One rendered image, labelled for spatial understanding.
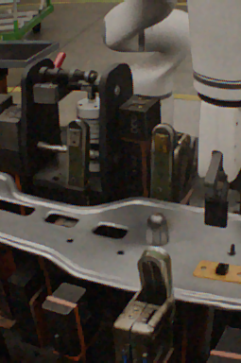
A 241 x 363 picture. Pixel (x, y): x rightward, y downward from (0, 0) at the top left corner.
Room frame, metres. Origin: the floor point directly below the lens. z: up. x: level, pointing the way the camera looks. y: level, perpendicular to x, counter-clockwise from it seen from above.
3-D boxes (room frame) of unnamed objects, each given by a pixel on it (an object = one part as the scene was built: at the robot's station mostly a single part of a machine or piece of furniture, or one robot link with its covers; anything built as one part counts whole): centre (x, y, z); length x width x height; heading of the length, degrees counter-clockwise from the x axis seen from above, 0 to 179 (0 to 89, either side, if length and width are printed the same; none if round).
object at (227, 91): (0.69, -0.14, 1.29); 0.09 x 0.08 x 0.03; 153
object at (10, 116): (1.13, 0.19, 0.89); 0.13 x 0.11 x 0.38; 153
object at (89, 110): (1.08, 0.07, 0.94); 0.18 x 0.13 x 0.49; 63
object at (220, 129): (0.69, -0.14, 1.23); 0.10 x 0.07 x 0.11; 153
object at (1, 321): (0.95, 0.25, 0.84); 0.13 x 0.05 x 0.29; 153
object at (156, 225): (0.79, -0.05, 1.02); 0.03 x 0.03 x 0.07
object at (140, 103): (1.03, -0.05, 0.91); 0.07 x 0.05 x 0.42; 153
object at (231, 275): (0.68, -0.14, 1.01); 0.08 x 0.04 x 0.01; 63
